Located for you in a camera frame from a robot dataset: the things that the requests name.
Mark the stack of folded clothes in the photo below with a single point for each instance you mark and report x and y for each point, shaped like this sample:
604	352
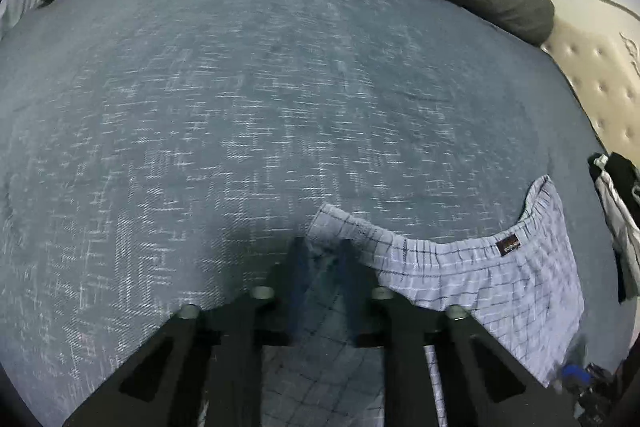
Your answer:
620	217

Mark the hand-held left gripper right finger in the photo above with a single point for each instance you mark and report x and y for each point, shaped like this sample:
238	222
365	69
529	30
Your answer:
350	287

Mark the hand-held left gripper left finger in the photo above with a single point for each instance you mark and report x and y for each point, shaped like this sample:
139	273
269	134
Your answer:
297	277

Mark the cream bed headboard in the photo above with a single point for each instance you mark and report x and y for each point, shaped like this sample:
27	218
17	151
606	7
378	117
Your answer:
600	57

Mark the blue plaid boxer shorts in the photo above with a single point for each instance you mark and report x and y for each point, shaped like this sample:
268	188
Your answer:
500	277

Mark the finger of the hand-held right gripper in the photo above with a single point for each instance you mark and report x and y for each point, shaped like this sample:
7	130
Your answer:
575	374

